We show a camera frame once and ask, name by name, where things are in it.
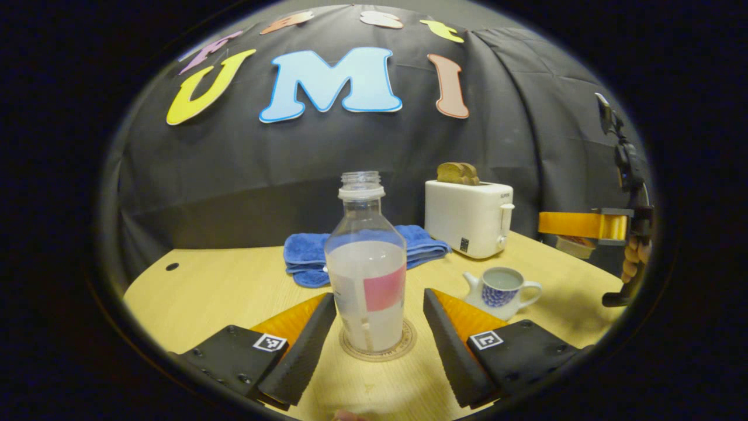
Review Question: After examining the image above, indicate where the round brown coaster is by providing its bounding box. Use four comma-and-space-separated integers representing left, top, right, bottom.
340, 319, 418, 363

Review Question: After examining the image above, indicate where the white toaster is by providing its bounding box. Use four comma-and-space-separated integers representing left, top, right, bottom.
424, 180, 515, 260

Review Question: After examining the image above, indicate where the white blue-patterned teacup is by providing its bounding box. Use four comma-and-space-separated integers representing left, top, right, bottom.
463, 267, 543, 321

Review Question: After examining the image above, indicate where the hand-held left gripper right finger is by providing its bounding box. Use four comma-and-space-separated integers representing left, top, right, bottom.
422, 288, 588, 410

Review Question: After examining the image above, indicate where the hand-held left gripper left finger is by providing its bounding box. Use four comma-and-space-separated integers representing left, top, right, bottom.
168, 292, 338, 410

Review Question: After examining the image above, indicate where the blue folded towel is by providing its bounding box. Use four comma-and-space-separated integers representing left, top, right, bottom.
283, 225, 452, 288

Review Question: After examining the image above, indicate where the clear plastic water bottle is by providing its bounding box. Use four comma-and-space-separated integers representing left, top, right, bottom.
324, 171, 408, 353

